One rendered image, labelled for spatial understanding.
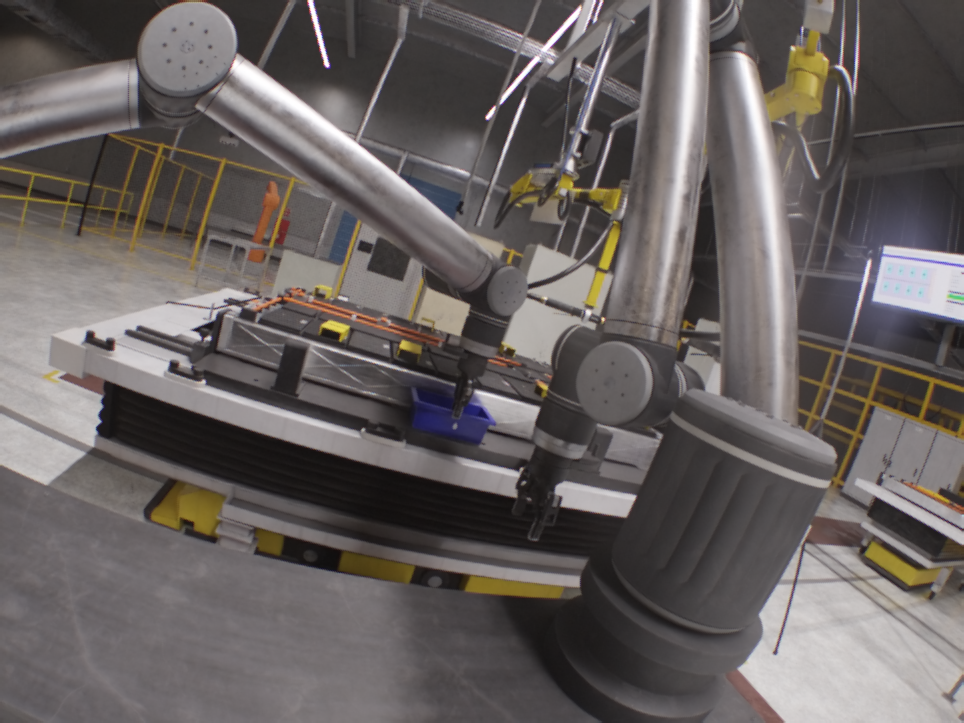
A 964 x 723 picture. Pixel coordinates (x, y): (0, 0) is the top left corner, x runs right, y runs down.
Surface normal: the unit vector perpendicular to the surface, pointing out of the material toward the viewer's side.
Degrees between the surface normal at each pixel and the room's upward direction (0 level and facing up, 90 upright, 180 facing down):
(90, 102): 105
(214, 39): 90
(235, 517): 90
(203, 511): 90
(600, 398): 90
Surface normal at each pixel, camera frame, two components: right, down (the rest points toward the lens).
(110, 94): 0.59, 0.47
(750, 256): -0.62, -0.11
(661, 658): -0.41, 0.00
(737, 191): -0.77, -0.11
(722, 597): -0.22, 0.07
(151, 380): 0.21, 0.22
